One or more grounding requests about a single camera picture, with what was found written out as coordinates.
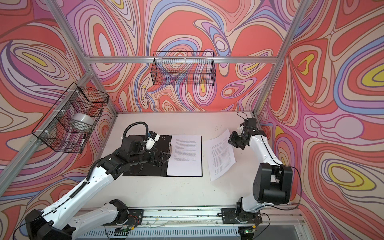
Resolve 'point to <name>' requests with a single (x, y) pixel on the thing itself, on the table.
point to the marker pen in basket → (83, 140)
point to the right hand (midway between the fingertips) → (229, 143)
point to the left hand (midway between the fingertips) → (165, 152)
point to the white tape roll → (83, 121)
